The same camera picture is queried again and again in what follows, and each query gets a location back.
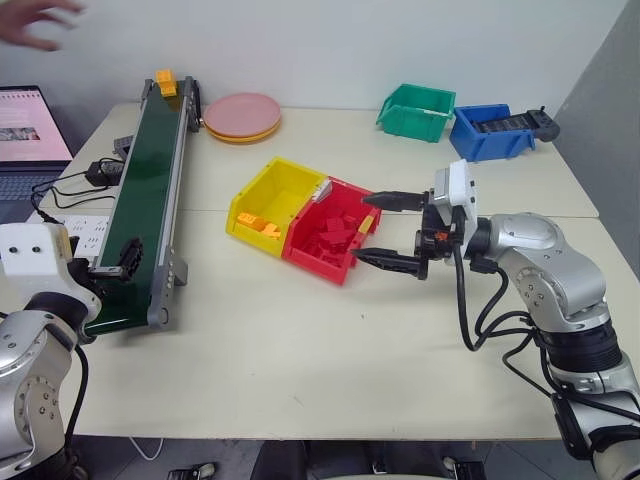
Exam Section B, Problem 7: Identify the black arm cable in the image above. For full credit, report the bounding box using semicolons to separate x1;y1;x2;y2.
451;209;556;401
63;343;90;454

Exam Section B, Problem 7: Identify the red toy brick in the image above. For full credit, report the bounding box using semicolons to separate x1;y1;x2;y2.
312;231;352;252
317;248;352;269
324;212;359;235

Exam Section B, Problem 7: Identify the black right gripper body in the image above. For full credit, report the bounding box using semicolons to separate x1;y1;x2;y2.
413;189;464;281

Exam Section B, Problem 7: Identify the small dark shape under table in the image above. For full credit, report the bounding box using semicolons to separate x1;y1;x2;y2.
166;461;219;480

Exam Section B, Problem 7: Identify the green belt conveyor, grey frame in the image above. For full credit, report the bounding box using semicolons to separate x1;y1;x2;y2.
82;74;204;346

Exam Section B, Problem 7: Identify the person's bare hand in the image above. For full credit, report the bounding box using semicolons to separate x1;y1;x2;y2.
0;0;86;53

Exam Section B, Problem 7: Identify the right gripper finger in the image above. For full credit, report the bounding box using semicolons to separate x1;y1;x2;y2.
351;246;427;282
363;190;427;212

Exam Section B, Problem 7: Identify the black power cord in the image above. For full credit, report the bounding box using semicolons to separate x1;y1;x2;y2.
30;169;121;225

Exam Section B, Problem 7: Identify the open laptop with pink screen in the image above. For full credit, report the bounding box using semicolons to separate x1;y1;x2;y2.
0;84;76;217

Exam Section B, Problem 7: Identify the orange toy brick block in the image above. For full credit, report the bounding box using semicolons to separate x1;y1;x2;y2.
154;68;179;98

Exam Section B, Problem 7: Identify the left gripper ribbed black finger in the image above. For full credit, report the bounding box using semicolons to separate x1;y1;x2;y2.
119;238;146;285

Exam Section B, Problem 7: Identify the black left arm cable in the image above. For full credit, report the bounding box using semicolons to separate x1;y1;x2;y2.
63;343;90;454

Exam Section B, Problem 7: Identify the blue plastic storage bin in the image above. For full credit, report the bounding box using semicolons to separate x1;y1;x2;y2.
448;103;537;163

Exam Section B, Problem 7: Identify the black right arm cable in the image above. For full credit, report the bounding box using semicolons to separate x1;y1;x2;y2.
451;209;556;401

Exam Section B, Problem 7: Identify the orange round plate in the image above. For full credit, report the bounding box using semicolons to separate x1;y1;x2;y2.
204;119;282;147

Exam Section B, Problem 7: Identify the green plastic storage bin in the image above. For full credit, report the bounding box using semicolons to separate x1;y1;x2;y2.
375;82;457;145

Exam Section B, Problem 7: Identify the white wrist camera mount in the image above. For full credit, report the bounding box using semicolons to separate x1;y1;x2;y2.
432;159;480;267
0;223;70;279

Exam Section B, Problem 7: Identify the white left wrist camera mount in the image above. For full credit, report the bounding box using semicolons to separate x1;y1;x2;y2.
0;223;70;279

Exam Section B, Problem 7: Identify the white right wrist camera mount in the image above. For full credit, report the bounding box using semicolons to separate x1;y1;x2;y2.
432;159;480;267

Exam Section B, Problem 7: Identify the white power strip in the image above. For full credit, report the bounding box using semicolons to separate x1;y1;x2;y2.
48;213;114;261

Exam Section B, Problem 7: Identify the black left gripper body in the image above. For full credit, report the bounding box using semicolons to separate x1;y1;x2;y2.
66;234;107;307

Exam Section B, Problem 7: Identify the yellow plastic storage bin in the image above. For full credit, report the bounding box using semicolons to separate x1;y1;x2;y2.
225;156;329;259

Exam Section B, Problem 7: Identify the pink round plate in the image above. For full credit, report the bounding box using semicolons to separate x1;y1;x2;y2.
203;92;282;137

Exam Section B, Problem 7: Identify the black handheld device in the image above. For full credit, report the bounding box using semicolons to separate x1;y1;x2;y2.
472;106;561;143

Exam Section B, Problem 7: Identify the white cable under table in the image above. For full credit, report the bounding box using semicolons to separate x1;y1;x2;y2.
128;436;166;461

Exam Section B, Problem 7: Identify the black power adapter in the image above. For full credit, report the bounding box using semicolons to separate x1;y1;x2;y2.
86;157;126;188

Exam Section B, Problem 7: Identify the red plastic storage bin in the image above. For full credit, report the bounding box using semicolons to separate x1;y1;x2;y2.
281;176;384;288

